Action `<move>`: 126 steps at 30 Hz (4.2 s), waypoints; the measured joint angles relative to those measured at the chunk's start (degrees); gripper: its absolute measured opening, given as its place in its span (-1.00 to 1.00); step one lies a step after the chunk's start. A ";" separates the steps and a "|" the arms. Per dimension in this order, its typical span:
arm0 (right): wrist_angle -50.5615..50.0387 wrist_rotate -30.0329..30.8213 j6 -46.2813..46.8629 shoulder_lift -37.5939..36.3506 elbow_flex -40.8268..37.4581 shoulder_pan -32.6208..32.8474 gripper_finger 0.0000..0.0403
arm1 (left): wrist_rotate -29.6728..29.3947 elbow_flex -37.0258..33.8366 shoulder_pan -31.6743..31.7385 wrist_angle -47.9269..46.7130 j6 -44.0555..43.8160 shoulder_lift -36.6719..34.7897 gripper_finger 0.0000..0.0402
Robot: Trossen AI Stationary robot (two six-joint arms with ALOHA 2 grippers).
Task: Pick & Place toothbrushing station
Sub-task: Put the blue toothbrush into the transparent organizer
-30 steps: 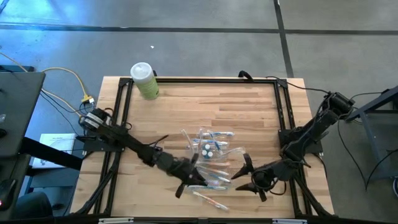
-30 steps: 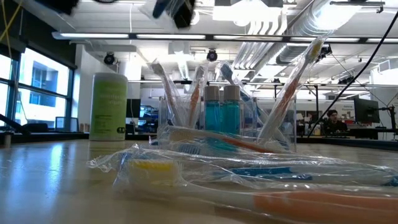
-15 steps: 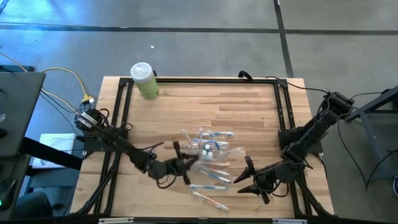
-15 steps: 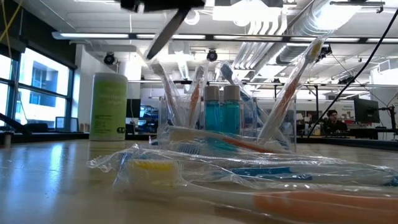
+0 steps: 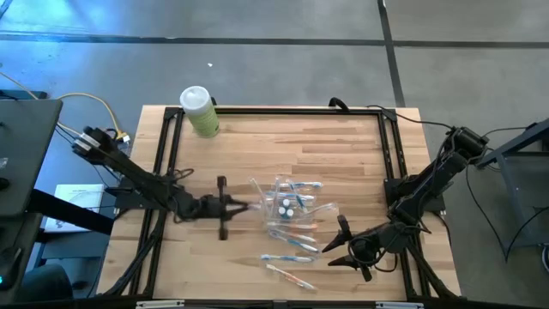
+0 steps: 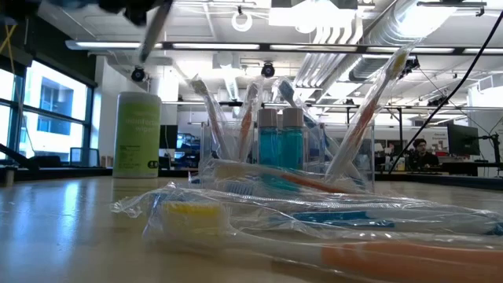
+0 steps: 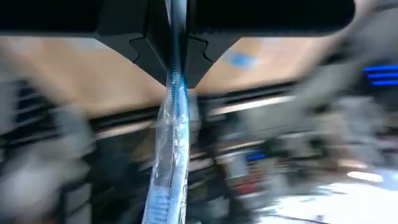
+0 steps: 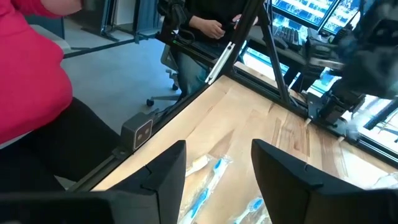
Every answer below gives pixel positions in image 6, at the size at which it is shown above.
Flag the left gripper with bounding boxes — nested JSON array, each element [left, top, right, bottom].
[[97, 0, 174, 64]]

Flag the blue mouthwash bottle white cap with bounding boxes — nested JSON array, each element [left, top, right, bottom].
[[276, 112, 285, 166], [281, 108, 306, 171], [257, 108, 280, 166]]

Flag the clear acrylic organizer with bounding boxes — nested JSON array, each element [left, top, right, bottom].
[[199, 120, 375, 194]]

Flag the long linear ceiling light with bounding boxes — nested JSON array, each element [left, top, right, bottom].
[[64, 39, 503, 56]]

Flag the black background screen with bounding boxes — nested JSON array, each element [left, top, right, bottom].
[[159, 124, 178, 149]]

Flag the green disinfecting wipes canister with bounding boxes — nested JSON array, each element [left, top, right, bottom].
[[112, 91, 163, 179]]

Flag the large glass window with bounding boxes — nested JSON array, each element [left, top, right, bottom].
[[0, 58, 97, 162]]

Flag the bright ceiling light panel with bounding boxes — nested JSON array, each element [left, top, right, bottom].
[[269, 0, 358, 28]]

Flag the person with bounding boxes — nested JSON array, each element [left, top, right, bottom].
[[406, 138, 440, 171]]

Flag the black computer monitor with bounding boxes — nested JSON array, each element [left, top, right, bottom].
[[446, 123, 481, 157]]

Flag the white hanging ring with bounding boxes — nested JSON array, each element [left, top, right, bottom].
[[230, 9, 253, 32]]

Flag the yellow cable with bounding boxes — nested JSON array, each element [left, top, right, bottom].
[[0, 21, 20, 54]]

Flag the silver ventilation duct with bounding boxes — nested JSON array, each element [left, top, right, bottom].
[[347, 0, 459, 83]]

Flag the black cable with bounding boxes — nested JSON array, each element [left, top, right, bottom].
[[387, 9, 503, 174]]

